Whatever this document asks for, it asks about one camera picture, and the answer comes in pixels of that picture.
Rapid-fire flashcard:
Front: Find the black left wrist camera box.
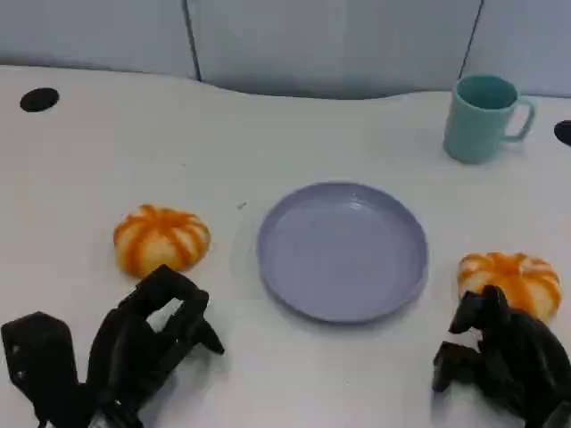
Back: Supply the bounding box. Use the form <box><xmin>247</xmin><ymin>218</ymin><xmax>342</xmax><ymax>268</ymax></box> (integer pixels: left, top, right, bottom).
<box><xmin>0</xmin><ymin>310</ymin><xmax>97</xmax><ymax>428</ymax></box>

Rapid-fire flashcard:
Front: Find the pale green mug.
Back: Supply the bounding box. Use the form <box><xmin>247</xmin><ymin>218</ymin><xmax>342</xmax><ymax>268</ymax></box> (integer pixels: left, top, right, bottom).
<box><xmin>443</xmin><ymin>74</ymin><xmax>537</xmax><ymax>165</ymax></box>

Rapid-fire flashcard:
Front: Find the grey desk partition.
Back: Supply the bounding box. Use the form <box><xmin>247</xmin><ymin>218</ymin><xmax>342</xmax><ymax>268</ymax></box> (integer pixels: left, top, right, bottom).
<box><xmin>0</xmin><ymin>0</ymin><xmax>571</xmax><ymax>100</ymax></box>

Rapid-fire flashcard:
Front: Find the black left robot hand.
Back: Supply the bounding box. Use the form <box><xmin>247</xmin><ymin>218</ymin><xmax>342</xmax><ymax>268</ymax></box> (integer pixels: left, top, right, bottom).
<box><xmin>87</xmin><ymin>265</ymin><xmax>226</xmax><ymax>428</ymax></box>

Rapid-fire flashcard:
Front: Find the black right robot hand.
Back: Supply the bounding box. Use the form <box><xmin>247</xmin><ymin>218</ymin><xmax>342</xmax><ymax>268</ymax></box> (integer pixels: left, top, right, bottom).
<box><xmin>431</xmin><ymin>284</ymin><xmax>571</xmax><ymax>428</ymax></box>

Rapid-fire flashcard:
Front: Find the orange white toy bread roll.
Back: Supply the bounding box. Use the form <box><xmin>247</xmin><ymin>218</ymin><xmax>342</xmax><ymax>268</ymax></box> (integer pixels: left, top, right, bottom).
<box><xmin>112</xmin><ymin>203</ymin><xmax>211</xmax><ymax>278</ymax></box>
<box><xmin>457</xmin><ymin>251</ymin><xmax>562</xmax><ymax>322</ymax></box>

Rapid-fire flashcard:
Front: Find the lilac plate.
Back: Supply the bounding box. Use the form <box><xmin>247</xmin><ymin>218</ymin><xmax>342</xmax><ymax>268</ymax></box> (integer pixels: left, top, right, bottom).
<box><xmin>256</xmin><ymin>181</ymin><xmax>429</xmax><ymax>325</ymax></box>

